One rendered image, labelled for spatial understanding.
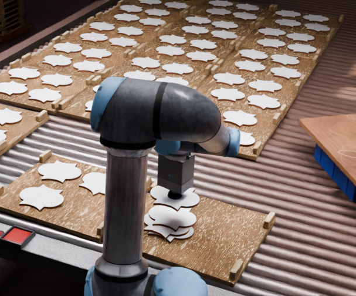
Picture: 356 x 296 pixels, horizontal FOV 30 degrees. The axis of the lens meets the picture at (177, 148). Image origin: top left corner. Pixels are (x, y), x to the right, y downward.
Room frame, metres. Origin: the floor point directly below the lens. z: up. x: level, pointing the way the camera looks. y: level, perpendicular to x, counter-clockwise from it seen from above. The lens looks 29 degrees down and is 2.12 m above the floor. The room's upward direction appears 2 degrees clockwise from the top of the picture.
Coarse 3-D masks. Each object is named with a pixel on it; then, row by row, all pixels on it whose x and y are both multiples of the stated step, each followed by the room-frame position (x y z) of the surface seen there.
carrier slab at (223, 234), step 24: (216, 216) 1.71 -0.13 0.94; (240, 216) 1.72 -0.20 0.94; (264, 216) 1.72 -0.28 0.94; (144, 240) 1.57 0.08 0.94; (192, 240) 1.58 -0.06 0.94; (216, 240) 1.59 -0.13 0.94; (240, 240) 1.59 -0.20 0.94; (168, 264) 1.48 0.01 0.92; (192, 264) 1.47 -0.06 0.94; (216, 264) 1.48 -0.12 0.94
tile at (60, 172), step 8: (56, 160) 2.00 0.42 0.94; (40, 168) 1.94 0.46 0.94; (48, 168) 1.94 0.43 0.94; (56, 168) 1.94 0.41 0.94; (64, 168) 1.95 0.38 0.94; (72, 168) 1.95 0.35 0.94; (48, 176) 1.89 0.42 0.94; (56, 176) 1.89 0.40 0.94; (64, 176) 1.89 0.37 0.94; (72, 176) 1.90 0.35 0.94
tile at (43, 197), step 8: (24, 192) 1.79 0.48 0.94; (32, 192) 1.79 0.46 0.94; (40, 192) 1.79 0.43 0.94; (48, 192) 1.79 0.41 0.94; (56, 192) 1.80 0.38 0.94; (24, 200) 1.74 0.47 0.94; (32, 200) 1.74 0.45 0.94; (40, 200) 1.75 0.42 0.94; (48, 200) 1.75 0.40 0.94; (56, 200) 1.75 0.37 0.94; (40, 208) 1.70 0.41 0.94
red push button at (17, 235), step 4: (16, 228) 1.61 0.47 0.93; (12, 232) 1.60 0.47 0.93; (16, 232) 1.60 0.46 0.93; (20, 232) 1.60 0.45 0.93; (24, 232) 1.60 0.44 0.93; (28, 232) 1.60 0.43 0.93; (8, 236) 1.58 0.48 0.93; (12, 236) 1.58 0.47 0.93; (16, 236) 1.58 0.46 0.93; (20, 236) 1.58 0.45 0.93; (24, 236) 1.58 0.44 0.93; (12, 240) 1.56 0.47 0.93; (16, 240) 1.56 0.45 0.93; (20, 240) 1.56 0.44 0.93
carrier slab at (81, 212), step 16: (48, 160) 2.01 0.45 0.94; (64, 160) 2.01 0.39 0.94; (32, 176) 1.90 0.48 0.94; (80, 176) 1.91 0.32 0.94; (16, 192) 1.80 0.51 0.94; (64, 192) 1.81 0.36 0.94; (80, 192) 1.82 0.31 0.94; (0, 208) 1.72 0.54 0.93; (16, 208) 1.71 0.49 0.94; (32, 208) 1.71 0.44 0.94; (48, 208) 1.71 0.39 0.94; (64, 208) 1.72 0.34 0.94; (80, 208) 1.72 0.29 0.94; (96, 208) 1.73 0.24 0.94; (48, 224) 1.64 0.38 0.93; (64, 224) 1.64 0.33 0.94; (80, 224) 1.64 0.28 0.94; (96, 224) 1.64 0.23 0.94; (96, 240) 1.58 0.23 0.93
